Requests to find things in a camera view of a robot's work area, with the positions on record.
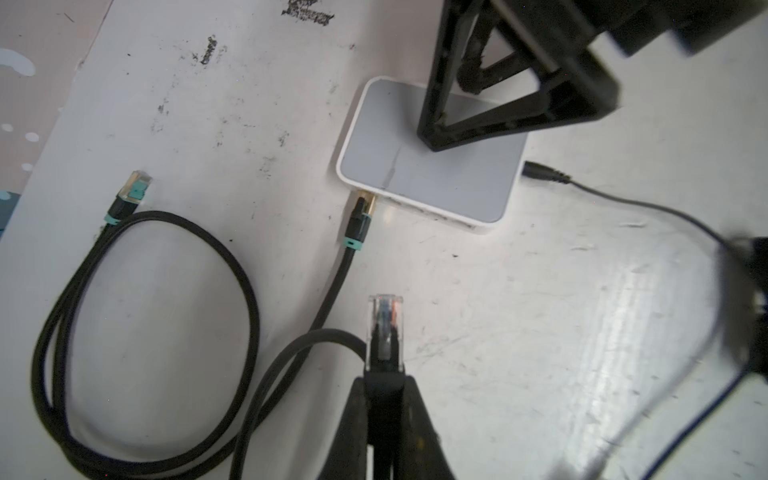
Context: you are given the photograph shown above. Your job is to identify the short black patch cable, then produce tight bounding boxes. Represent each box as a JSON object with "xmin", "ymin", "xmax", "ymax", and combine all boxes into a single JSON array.
[{"xmin": 227, "ymin": 293, "xmax": 406, "ymax": 480}]

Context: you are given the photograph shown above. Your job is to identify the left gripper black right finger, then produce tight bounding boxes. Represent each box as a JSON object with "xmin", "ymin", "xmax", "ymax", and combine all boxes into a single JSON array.
[{"xmin": 395, "ymin": 376, "xmax": 455, "ymax": 480}]

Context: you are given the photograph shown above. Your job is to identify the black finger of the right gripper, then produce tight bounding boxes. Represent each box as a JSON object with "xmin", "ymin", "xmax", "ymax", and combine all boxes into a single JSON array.
[{"xmin": 417, "ymin": 0, "xmax": 498, "ymax": 150}]

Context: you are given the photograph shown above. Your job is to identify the black ethernet cable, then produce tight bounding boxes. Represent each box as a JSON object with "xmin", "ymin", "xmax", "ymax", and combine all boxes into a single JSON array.
[{"xmin": 29, "ymin": 169, "xmax": 378, "ymax": 480}]

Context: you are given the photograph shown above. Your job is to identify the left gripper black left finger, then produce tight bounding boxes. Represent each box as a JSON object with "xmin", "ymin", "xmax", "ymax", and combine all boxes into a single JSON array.
[{"xmin": 318, "ymin": 377, "xmax": 369, "ymax": 480}]

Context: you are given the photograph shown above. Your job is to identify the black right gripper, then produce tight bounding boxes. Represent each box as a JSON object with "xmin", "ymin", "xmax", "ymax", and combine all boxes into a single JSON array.
[{"xmin": 452, "ymin": 0, "xmax": 767, "ymax": 137}]

